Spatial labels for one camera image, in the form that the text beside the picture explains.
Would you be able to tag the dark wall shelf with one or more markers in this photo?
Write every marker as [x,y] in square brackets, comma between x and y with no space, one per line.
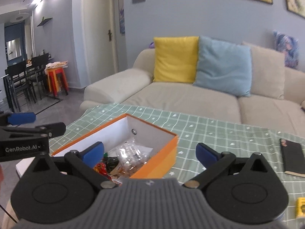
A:
[44,22]

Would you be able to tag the red snack packet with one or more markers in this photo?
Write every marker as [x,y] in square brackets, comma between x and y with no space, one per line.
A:
[101,168]

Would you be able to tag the orange cardboard box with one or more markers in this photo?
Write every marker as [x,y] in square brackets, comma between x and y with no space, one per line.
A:
[164,157]

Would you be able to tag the purple toy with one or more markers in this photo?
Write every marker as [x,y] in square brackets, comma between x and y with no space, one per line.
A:
[151,44]

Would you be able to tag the beige sofa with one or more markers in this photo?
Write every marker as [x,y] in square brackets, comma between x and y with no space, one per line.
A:
[178,97]

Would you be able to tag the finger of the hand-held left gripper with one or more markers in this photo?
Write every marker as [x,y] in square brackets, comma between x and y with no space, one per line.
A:
[22,118]
[35,130]

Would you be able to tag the white door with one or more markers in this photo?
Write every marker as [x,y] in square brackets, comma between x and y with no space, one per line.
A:
[97,33]

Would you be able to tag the ceiling lamp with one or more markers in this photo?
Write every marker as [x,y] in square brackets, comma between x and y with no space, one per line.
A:
[21,16]

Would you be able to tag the dark green snack packet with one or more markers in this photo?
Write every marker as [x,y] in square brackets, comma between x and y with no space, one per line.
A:
[112,163]

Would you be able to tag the small yellow box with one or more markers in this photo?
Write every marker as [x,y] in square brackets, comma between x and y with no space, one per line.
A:
[301,207]

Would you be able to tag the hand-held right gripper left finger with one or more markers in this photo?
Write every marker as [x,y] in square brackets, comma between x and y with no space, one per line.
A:
[93,153]

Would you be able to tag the clear packet of white balls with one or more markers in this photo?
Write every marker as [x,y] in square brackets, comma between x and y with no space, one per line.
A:
[131,155]

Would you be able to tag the beige cushion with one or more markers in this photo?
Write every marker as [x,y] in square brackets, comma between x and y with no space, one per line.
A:
[269,76]

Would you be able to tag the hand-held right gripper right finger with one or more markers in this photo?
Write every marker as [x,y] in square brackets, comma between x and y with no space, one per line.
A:
[206,155]

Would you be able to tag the black dining chairs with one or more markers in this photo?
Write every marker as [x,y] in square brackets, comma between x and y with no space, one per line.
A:
[23,81]

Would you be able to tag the blue printed cushion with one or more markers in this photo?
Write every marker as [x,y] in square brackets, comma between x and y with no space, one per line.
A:
[287,49]

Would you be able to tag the light blue cushion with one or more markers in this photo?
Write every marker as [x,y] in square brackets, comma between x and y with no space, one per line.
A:
[224,69]

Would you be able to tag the green grid tablecloth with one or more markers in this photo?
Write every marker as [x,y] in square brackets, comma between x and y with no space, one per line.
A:
[214,128]

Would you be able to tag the beige cloth bundle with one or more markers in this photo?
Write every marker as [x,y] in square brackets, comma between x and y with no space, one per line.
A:
[57,65]

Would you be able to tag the black notebook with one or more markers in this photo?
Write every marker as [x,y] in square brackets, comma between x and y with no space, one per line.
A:
[294,157]

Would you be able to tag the yellow cushion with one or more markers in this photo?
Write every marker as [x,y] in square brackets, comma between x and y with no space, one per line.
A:
[176,59]

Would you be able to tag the blue wall poster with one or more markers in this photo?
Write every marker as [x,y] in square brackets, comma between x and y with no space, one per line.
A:
[122,19]

